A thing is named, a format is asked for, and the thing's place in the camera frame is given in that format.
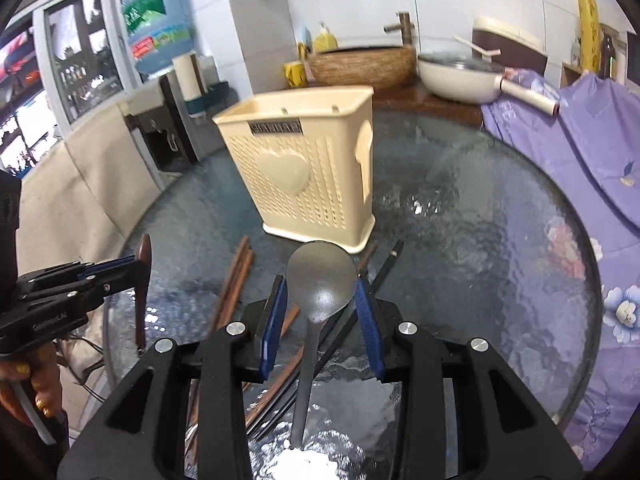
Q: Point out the yellow roll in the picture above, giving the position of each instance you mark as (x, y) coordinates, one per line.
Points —
(590, 42)

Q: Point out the dark brown chopstick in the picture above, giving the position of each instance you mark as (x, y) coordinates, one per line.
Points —
(285, 379)

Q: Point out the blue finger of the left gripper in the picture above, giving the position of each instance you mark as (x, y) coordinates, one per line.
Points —
(104, 267)

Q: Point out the window frame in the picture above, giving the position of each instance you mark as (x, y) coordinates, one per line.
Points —
(82, 54)

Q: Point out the woven basket sink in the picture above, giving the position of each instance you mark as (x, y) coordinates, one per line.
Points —
(377, 67)

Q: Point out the paper cup stack holder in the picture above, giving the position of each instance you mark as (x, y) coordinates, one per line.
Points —
(199, 84)

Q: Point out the yellow soap bottle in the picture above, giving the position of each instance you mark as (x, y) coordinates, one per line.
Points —
(325, 41)

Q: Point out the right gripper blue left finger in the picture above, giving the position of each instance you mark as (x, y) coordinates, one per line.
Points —
(268, 332)

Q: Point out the blue water bottle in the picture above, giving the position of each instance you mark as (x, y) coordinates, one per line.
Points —
(157, 32)

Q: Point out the brown wooden chopstick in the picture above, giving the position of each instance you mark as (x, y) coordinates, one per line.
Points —
(192, 428)
(224, 309)

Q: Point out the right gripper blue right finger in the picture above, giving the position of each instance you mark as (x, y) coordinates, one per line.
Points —
(369, 328)

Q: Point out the rice cooker brown white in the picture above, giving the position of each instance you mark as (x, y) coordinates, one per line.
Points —
(505, 44)

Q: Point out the left hand orange nails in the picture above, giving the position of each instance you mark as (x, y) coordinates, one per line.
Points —
(40, 370)

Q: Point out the purple floral cloth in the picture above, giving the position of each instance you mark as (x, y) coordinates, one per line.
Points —
(590, 150)

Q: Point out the wooden counter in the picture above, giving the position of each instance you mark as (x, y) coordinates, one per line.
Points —
(413, 97)

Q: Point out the black chopstick gold band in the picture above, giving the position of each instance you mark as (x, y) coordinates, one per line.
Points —
(287, 399)

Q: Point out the brass faucet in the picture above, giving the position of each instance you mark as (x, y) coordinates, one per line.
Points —
(405, 26)

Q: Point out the white frying pan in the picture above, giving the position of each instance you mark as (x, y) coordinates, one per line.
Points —
(474, 81)

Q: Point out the beige cloth cover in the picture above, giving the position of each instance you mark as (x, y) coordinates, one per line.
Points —
(85, 197)

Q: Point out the cream perforated utensil holder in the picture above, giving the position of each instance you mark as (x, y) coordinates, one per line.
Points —
(306, 158)

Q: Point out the yellow cup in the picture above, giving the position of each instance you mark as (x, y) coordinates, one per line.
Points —
(295, 74)

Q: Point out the metal spoon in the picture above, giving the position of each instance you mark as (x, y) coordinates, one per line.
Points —
(322, 279)

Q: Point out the water dispenser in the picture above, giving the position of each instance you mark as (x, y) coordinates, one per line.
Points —
(170, 140)

